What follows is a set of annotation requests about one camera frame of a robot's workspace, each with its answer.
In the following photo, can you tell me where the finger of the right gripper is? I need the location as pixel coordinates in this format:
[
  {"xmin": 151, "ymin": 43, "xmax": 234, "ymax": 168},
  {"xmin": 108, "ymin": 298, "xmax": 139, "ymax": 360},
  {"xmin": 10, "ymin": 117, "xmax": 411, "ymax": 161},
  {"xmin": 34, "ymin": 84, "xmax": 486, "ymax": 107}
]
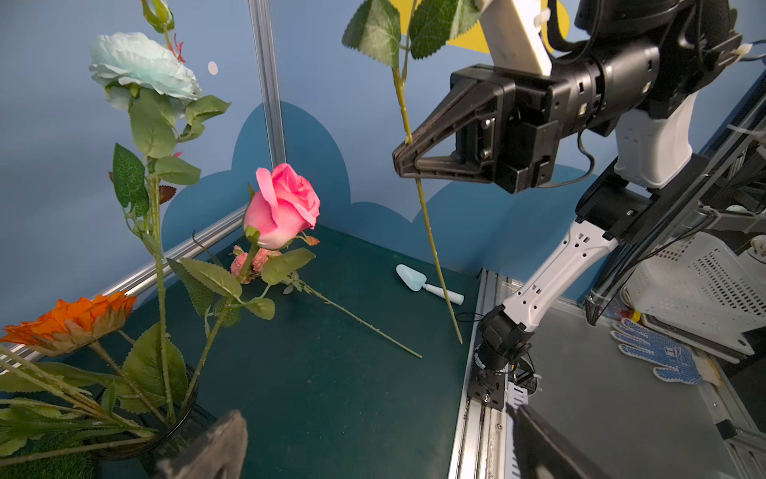
[{"xmin": 393, "ymin": 65, "xmax": 515, "ymax": 180}]

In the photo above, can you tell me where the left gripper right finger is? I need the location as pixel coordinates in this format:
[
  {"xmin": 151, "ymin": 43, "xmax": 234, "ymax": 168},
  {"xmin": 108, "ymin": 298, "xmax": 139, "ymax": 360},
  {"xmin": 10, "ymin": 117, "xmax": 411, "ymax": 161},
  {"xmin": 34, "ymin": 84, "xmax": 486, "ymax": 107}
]
[{"xmin": 507, "ymin": 403, "xmax": 610, "ymax": 479}]

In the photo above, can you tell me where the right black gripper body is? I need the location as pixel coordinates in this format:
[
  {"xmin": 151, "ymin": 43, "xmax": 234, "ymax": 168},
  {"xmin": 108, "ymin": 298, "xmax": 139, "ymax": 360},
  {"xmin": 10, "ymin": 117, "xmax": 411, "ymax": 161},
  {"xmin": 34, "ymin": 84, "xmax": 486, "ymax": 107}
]
[{"xmin": 454, "ymin": 39, "xmax": 658, "ymax": 194}]

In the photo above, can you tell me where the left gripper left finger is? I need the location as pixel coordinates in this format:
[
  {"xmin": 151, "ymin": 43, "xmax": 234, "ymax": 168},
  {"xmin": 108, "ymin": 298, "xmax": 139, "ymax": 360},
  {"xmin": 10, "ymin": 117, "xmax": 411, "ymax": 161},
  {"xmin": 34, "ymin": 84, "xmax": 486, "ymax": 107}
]
[{"xmin": 155, "ymin": 410, "xmax": 249, "ymax": 479}]

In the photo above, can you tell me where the peach pink rose stem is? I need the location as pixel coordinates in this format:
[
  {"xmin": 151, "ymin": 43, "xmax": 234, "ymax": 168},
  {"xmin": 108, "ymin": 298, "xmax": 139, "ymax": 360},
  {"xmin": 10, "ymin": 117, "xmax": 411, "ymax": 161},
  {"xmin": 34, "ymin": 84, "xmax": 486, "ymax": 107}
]
[{"xmin": 341, "ymin": 0, "xmax": 483, "ymax": 346}]

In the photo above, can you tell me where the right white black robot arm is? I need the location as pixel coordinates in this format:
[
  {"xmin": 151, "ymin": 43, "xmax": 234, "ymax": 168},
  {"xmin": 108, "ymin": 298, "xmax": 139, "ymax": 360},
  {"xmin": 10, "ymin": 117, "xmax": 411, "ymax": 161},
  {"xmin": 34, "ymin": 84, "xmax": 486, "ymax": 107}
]
[{"xmin": 393, "ymin": 1, "xmax": 745, "ymax": 409}]

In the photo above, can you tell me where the dark glass vase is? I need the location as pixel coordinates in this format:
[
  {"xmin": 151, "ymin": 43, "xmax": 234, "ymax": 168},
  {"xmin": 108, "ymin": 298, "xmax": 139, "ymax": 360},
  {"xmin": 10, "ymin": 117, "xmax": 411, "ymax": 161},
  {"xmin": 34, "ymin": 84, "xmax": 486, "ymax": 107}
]
[{"xmin": 91, "ymin": 384, "xmax": 217, "ymax": 477}]

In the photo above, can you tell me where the green artificial grass mat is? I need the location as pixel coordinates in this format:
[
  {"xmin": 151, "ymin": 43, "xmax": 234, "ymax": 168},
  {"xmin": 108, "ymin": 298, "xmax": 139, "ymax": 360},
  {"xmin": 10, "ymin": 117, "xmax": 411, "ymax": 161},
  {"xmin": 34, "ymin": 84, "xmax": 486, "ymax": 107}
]
[{"xmin": 1, "ymin": 435, "xmax": 98, "ymax": 479}]

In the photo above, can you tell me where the blue dotted work glove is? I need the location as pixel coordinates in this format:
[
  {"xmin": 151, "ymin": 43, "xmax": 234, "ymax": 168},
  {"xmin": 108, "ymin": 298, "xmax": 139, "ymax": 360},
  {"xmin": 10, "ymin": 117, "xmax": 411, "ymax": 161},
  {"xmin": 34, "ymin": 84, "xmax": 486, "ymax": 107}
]
[{"xmin": 610, "ymin": 319, "xmax": 703, "ymax": 385}]

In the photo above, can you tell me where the light blue garden trowel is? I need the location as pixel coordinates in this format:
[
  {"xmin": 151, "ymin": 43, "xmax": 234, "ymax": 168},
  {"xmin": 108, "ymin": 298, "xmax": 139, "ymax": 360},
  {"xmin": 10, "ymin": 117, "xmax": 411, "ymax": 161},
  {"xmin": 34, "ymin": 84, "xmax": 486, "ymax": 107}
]
[{"xmin": 395, "ymin": 263, "xmax": 465, "ymax": 305}]

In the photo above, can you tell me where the orange poppy flower stem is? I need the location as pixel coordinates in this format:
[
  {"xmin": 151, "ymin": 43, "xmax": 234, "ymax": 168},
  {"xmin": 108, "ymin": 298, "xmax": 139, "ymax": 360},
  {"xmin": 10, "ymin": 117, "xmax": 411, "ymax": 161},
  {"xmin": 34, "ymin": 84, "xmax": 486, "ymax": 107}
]
[{"xmin": 1, "ymin": 347, "xmax": 157, "ymax": 466}]

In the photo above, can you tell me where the orange gerbera flower stem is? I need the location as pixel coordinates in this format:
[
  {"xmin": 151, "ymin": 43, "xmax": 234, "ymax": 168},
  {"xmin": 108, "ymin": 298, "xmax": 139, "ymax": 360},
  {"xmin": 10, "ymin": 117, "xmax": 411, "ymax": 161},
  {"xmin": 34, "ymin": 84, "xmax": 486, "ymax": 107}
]
[{"xmin": 1, "ymin": 291, "xmax": 188, "ymax": 428}]

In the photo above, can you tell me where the magenta rose stem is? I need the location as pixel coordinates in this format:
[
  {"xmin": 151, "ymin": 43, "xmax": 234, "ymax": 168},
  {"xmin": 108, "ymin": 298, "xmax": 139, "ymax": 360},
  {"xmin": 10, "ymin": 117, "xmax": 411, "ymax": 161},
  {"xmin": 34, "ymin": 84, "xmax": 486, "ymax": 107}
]
[{"xmin": 170, "ymin": 164, "xmax": 320, "ymax": 387}]

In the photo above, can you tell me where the white perforated metal box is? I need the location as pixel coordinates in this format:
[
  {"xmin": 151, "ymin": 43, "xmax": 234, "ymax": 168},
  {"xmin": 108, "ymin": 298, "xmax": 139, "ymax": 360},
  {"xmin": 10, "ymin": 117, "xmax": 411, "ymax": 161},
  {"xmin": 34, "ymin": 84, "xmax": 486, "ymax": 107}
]
[{"xmin": 624, "ymin": 233, "xmax": 765, "ymax": 356}]

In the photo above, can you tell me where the pale blue white flower stem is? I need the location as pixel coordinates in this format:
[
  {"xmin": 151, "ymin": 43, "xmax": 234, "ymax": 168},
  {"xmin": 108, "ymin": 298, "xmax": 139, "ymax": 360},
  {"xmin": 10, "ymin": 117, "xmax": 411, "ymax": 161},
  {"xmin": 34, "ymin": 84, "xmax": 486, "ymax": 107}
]
[{"xmin": 88, "ymin": 0, "xmax": 233, "ymax": 426}]

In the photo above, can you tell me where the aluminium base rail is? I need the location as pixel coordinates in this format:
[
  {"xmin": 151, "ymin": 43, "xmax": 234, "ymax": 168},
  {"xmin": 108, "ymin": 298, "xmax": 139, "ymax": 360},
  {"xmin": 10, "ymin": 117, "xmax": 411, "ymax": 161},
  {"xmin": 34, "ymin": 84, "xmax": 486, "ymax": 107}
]
[{"xmin": 448, "ymin": 269, "xmax": 521, "ymax": 478}]

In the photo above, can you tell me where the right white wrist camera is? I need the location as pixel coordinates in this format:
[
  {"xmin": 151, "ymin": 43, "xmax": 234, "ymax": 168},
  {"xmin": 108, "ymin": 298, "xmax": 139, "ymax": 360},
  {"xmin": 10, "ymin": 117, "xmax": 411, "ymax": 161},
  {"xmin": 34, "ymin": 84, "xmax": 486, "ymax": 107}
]
[{"xmin": 476, "ymin": 0, "xmax": 552, "ymax": 77}]

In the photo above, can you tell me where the aluminium frame right post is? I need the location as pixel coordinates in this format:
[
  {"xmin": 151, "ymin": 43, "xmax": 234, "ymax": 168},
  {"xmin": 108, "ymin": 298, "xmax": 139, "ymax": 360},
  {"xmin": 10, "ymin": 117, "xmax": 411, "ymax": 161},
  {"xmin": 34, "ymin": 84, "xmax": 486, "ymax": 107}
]
[{"xmin": 247, "ymin": 0, "xmax": 287, "ymax": 168}]

